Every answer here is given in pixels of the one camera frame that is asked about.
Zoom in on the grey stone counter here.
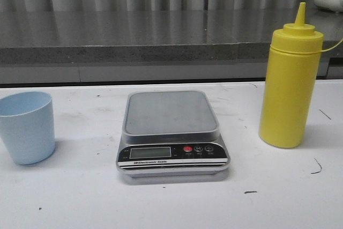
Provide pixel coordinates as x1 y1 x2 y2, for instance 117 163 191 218
0 9 343 84

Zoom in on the silver electronic kitchen scale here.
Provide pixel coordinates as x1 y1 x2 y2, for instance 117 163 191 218
116 90 230 178

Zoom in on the light blue plastic cup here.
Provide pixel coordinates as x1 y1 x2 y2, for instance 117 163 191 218
1 92 56 165

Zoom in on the yellow squeeze bottle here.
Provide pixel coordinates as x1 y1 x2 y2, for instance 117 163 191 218
259 2 326 149

